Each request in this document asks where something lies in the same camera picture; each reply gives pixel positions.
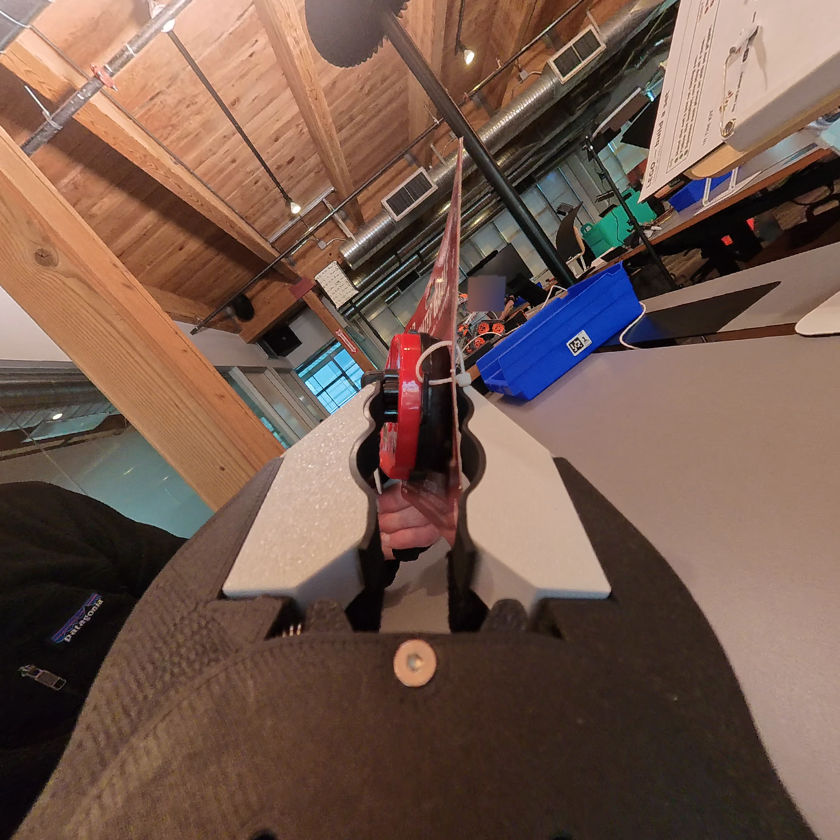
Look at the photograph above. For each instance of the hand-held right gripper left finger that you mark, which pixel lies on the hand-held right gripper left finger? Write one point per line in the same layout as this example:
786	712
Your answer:
308	505

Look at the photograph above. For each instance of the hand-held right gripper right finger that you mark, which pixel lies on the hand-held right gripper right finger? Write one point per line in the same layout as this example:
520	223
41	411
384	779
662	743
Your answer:
525	518

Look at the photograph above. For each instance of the red tape measure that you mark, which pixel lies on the red tape measure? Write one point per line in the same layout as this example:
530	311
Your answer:
403	407

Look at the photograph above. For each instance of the white zip tie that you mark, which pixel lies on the white zip tie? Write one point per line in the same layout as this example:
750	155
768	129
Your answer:
423	354

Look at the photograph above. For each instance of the person's left hand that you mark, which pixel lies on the person's left hand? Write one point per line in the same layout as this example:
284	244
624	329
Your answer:
403	525

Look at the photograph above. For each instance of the gridded window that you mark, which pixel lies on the gridded window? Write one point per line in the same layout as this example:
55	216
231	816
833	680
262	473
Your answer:
328	377

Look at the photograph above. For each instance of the red hanging sign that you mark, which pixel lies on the red hanging sign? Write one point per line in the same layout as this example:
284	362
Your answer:
346	338

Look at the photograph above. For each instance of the large blue plastic bin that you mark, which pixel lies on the large blue plastic bin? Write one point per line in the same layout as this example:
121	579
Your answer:
558	334

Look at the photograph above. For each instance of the orange-wheeled toy robot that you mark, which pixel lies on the orange-wheeled toy robot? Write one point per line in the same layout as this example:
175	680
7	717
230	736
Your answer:
485	321

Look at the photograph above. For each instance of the round black ceiling fixture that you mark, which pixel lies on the round black ceiling fixture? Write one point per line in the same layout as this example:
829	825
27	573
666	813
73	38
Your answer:
241	307

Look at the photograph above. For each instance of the white paper chart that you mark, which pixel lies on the white paper chart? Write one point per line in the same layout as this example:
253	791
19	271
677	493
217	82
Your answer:
336	284

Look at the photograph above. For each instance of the black computer monitor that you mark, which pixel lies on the black computer monitor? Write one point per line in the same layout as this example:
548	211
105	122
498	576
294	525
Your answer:
499	259

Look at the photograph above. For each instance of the person's black fleece jacket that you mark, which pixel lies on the person's black fleece jacket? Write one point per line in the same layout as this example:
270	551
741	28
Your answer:
46	577

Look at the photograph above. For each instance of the black chair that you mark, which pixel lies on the black chair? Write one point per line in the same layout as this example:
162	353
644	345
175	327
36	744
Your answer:
568	229

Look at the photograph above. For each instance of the green plastic container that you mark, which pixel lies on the green plastic container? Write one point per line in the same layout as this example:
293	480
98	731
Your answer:
613	236

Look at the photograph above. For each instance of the ceiling spot lamp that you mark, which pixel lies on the ceiling spot lamp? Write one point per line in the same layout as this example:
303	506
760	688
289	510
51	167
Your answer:
295	207

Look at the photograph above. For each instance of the white air vent grille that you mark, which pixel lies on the white air vent grille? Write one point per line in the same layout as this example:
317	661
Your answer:
576	54
409	193

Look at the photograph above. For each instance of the black light stand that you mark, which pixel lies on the black light stand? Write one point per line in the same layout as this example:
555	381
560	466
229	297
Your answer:
623	203

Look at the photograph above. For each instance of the white rounded base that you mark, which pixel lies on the white rounded base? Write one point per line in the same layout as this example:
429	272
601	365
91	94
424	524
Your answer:
821	321

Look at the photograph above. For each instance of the black steel pole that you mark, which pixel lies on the black steel pole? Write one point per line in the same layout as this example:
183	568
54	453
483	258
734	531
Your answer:
485	157

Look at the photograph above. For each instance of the small blue plastic bin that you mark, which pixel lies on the small blue plastic bin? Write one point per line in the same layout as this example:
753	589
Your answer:
689	193

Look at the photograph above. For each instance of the white instruction board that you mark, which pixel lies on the white instruction board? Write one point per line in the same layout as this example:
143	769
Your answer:
695	98

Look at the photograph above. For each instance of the white flat box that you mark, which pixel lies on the white flat box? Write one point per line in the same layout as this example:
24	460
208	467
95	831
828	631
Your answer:
800	85

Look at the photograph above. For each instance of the black wall speaker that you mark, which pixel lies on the black wall speaker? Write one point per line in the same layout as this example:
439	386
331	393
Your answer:
281	341

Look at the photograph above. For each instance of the wooden support post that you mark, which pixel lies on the wooden support post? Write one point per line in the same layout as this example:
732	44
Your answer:
131	354

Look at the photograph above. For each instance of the silver ventilation duct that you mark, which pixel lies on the silver ventilation duct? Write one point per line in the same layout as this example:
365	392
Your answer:
499	124

